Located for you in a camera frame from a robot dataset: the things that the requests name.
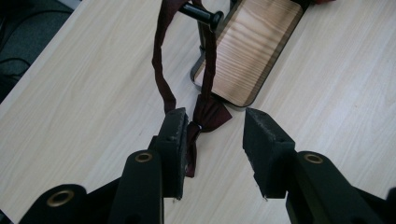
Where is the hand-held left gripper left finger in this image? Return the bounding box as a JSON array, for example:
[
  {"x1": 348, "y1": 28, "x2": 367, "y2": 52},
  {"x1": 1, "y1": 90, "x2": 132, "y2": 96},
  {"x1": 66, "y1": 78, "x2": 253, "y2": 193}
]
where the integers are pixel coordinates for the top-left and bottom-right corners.
[{"x1": 148, "y1": 106, "x2": 191, "y2": 201}]

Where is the black hook rack wooden base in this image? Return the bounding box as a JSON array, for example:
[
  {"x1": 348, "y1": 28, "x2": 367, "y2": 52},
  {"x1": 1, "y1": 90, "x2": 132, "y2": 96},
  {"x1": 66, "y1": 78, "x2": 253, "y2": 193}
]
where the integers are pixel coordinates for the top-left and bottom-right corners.
[{"x1": 177, "y1": 0, "x2": 311, "y2": 109}]

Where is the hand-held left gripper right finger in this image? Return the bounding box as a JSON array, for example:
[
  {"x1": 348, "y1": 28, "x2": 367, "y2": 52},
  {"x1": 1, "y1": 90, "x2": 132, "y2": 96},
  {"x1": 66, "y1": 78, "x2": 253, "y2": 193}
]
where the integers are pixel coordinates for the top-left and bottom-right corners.
[{"x1": 242, "y1": 106, "x2": 297, "y2": 200}]

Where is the dark maroon bow tie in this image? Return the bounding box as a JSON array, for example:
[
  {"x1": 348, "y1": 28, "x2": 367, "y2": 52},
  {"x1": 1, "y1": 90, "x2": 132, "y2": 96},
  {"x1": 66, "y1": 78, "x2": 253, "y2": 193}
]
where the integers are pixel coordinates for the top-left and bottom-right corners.
[{"x1": 151, "y1": 0, "x2": 233, "y2": 179}]

